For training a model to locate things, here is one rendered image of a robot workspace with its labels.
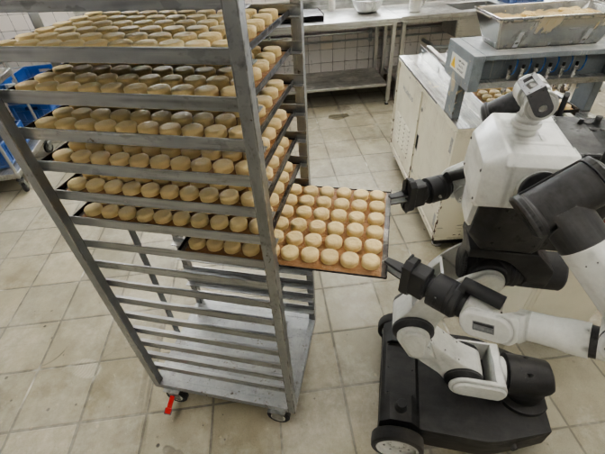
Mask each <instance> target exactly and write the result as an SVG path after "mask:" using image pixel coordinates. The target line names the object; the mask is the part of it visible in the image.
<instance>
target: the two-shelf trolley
mask: <svg viewBox="0 0 605 454"><path fill-rule="evenodd" d="M4 64H5V65H6V68H0V85H1V84H2V83H3V82H4V81H5V80H6V79H7V78H9V77H10V76H12V78H13V80H14V83H15V84H18V81H17V79H16V78H15V76H14V73H13V71H12V69H11V67H10V66H9V65H8V63H7V62H4ZM27 106H28V108H29V110H30V111H31V113H32V116H33V118H34V120H37V117H36V115H35V113H34V111H33V110H32V107H31V106H30V104H27ZM43 142H44V146H43V148H44V150H45V151H46V152H48V153H51V152H52V151H53V149H54V148H53V145H52V144H51V141H43V140H30V141H29V142H28V145H29V147H30V149H31V150H32V153H33V155H34V156H35V155H36V153H37V152H38V150H39V149H40V147H41V145H42V144H43ZM0 152H1V153H2V155H3V156H4V158H5V160H6V162H7V163H8V165H9V166H10V168H5V169H0V181H5V180H11V179H16V178H17V179H16V181H17V182H19V185H20V186H21V187H22V188H23V190H24V191H25V192H28V191H30V188H29V184H27V182H26V181H25V180H24V177H22V175H23V171H22V170H21V168H20V167H19V165H18V163H17V162H16V161H15V162H14V164H12V162H11V161H10V159H9V158H8V157H7V155H6V154H5V151H4V150H3V148H2V147H1V145H0Z"/></svg>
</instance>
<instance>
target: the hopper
mask: <svg viewBox="0 0 605 454"><path fill-rule="evenodd" d="M572 6H579V7H581V9H589V10H593V11H594V13H590V14H562V15H547V16H532V17H518V18H504V17H507V16H512V15H520V14H521V13H523V12H525V11H531V12H533V11H534V12H535V14H546V13H547V12H552V11H553V12H559V11H558V10H557V9H558V8H560V7H565V8H570V7H572ZM474 8H475V11H476V14H477V18H478V22H479V25H480V29H481V34H482V38H483V41H484V42H486V43H488V44H489V45H491V46H492V47H494V48H495V49H496V50H501V49H516V48H530V47H545V46H560V45H575V44H590V43H597V42H598V41H600V40H601V39H602V38H603V37H604V36H605V3H603V2H600V1H596V0H568V1H554V2H539V3H525V4H510V5H481V6H475V7H474ZM524 8H525V9H524ZM542 9H544V10H542ZM505 11H506V12H505ZM505 14H506V15H505ZM502 18H503V19H502Z"/></svg>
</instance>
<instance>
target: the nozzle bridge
mask: <svg viewBox="0 0 605 454"><path fill-rule="evenodd" d="M586 55H588V58H587V61H586V63H585V65H584V67H583V68H582V69H581V70H580V71H576V74H575V76H574V77H571V76H570V74H571V71H572V69H573V65H575V62H576V60H579V61H580V62H579V67H578V69H580V68H581V67H582V65H583V63H584V61H585V59H586ZM572 56H573V64H572V66H571V67H570V68H569V66H570V64H571V61H572ZM558 57H560V61H559V64H558V66H557V68H556V70H555V71H554V72H552V73H550V74H549V77H548V78H545V80H546V82H547V83H548V84H549V85H562V84H576V83H577V85H576V88H575V89H574V92H573V95H572V98H571V100H570V103H571V104H574V105H575V106H577V107H578V108H579V109H580V111H581V112H589V111H590V110H591V107H592V105H593V103H594V101H595V99H596V97H597V94H598V93H599V91H600V88H601V86H602V84H603V82H605V36H604V37H603V38H602V39H601V40H600V41H598V42H597V43H590V44H575V45H560V46H545V47H530V48H516V49H501V50H496V49H495V48H494V47H492V46H491V45H489V44H488V43H486V42H484V41H483V38H482V36H477V37H463V38H450V41H449V46H448V51H447V59H446V65H445V69H444V70H445V71H446V72H447V73H448V74H449V76H451V78H450V82H449V86H448V90H447V99H446V103H445V108H444V112H445V113H446V114H447V116H448V117H449V118H450V119H451V120H458V119H459V114H460V111H461V107H462V103H463V99H464V95H465V91H466V93H471V92H477V89H487V88H502V87H514V85H515V84H516V82H517V81H518V75H519V71H520V69H521V68H522V65H523V64H526V67H525V73H526V72H527V70H528V67H529V65H530V61H531V59H532V64H531V67H530V69H529V71H528V73H527V74H531V73H532V71H533V68H534V67H535V66H536V63H539V66H538V71H537V72H539V71H540V70H541V68H542V67H543V64H544V61H545V58H546V64H545V66H544V68H543V70H542V71H541V72H540V73H538V74H539V75H541V76H542V77H544V75H545V72H546V68H547V67H548V65H549V62H553V65H552V69H551V71H553V70H554V69H555V66H556V64H557V61H558ZM517 59H518V60H519V64H518V66H517V69H516V71H515V73H514V74H513V75H511V76H510V79H509V80H504V78H505V75H506V72H507V69H508V68H509V65H512V68H511V69H512V71H511V73H513V71H514V69H515V67H516V65H517ZM563 61H566V63H565V69H564V70H567V69H568V68H569V69H568V70H567V71H565V72H564V73H563V75H562V76H561V77H557V73H558V70H559V68H560V66H562V63H563ZM527 74H525V75H527ZM525 75H523V76H525Z"/></svg>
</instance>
